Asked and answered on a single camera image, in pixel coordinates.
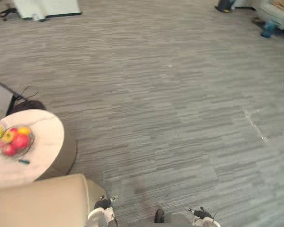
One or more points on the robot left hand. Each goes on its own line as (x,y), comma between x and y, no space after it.
(103,203)

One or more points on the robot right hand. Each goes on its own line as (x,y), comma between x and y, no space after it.
(201,213)

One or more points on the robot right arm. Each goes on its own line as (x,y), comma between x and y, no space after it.
(207,222)

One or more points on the robot dark foot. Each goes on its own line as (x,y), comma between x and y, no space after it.
(159,216)

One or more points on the beige leather sofa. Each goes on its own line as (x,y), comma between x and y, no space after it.
(38,203)

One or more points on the round marble side table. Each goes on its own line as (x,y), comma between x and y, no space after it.
(45,142)

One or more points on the teal pen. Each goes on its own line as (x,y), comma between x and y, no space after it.
(23,161)

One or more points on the large red apple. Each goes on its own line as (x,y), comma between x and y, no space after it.
(20,141)

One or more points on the orange fruit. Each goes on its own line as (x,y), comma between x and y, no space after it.
(24,130)

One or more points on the small red apple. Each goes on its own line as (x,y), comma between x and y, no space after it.
(9,150)

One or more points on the red yellow apple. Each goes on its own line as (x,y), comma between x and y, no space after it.
(9,136)

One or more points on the white cabinet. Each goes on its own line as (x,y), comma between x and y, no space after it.
(47,8)

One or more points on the black yellow device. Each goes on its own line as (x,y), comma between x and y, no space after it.
(224,5)

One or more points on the white upholstered seat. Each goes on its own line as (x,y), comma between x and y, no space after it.
(277,13)

